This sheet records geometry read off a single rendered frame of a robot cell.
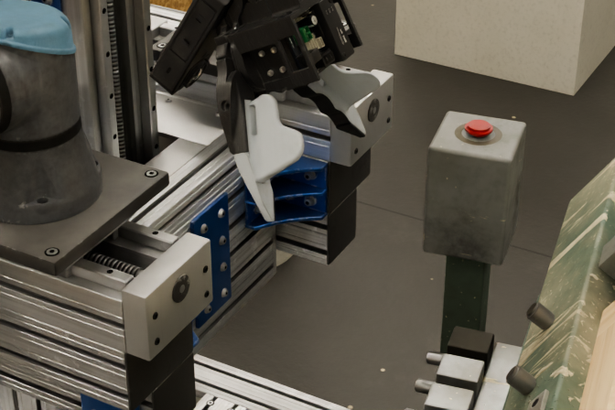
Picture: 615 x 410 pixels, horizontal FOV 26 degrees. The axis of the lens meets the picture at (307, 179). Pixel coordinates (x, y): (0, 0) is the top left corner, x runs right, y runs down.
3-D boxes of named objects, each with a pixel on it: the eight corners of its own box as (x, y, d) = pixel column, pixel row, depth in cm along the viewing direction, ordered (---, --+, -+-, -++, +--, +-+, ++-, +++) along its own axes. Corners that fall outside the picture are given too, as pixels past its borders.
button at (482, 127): (467, 129, 193) (468, 116, 192) (494, 133, 192) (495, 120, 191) (461, 142, 190) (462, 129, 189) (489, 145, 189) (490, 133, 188)
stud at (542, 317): (545, 323, 167) (526, 308, 167) (558, 311, 165) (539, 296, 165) (542, 334, 165) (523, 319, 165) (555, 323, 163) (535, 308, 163)
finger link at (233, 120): (232, 147, 97) (230, 33, 99) (217, 152, 98) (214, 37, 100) (275, 158, 100) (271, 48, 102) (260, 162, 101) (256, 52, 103)
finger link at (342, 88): (408, 126, 108) (340, 69, 102) (350, 140, 111) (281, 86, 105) (413, 93, 109) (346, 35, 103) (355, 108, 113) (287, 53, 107)
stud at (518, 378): (526, 387, 156) (506, 372, 156) (539, 375, 155) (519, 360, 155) (522, 400, 154) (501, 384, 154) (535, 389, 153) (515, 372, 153)
